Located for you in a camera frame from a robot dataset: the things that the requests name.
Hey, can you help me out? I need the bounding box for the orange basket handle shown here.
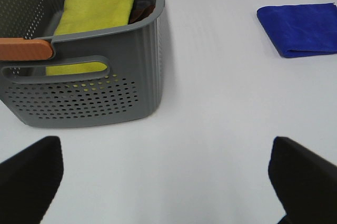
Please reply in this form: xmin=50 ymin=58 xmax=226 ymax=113
xmin=1 ymin=38 xmax=54 ymax=61

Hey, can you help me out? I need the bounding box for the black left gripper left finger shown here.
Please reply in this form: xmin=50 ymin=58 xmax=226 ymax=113
xmin=1 ymin=136 xmax=64 ymax=223

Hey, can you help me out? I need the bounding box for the blue folded towel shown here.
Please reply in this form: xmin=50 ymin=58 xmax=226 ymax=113
xmin=256 ymin=3 xmax=336 ymax=59

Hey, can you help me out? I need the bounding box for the brown folded towel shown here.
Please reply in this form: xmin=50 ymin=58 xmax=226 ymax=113
xmin=128 ymin=1 xmax=155 ymax=24

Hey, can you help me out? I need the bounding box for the grey perforated plastic basket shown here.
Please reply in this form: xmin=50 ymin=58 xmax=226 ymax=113
xmin=1 ymin=0 xmax=165 ymax=128

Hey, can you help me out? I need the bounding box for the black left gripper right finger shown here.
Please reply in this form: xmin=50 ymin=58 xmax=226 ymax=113
xmin=268 ymin=137 xmax=336 ymax=223

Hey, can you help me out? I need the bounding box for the yellow folded towel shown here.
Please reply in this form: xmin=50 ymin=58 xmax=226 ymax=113
xmin=46 ymin=0 xmax=134 ymax=75

